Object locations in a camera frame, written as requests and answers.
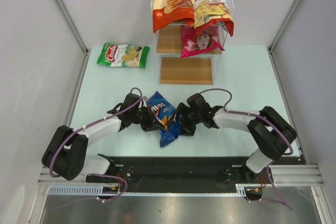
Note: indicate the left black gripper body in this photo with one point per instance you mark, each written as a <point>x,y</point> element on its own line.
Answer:
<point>136,116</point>

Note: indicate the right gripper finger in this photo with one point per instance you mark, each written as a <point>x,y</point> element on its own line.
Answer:
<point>181,113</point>
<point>189,129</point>

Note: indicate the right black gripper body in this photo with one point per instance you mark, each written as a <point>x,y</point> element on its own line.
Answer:
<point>191,117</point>

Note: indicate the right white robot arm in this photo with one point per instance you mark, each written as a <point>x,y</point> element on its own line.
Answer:
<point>271,132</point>

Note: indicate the blue Doritos chips bag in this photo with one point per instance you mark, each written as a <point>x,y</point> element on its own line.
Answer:
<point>164,113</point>

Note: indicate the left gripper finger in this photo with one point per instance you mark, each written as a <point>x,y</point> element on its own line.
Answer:
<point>149,126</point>
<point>146,117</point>

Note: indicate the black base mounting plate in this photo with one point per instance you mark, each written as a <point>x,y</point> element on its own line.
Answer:
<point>185,175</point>

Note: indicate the green Chuba cassava chips bag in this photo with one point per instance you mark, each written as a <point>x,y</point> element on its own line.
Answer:
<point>123,56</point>

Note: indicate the aluminium frame rail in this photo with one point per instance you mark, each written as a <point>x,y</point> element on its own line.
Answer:
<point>277,175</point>

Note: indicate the orange beige cassava chips bag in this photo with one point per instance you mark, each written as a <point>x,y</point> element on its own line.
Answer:
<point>165,12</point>

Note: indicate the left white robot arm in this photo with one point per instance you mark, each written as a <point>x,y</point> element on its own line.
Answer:
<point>66,155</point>

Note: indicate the pink Real chips bag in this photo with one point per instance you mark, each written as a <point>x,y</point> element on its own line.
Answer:
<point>202,43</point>

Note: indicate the red Chuba cassava chips bag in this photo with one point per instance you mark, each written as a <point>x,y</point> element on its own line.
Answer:
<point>212,12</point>

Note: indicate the white wire wooden shelf rack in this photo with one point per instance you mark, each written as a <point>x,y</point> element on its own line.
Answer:
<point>199,69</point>

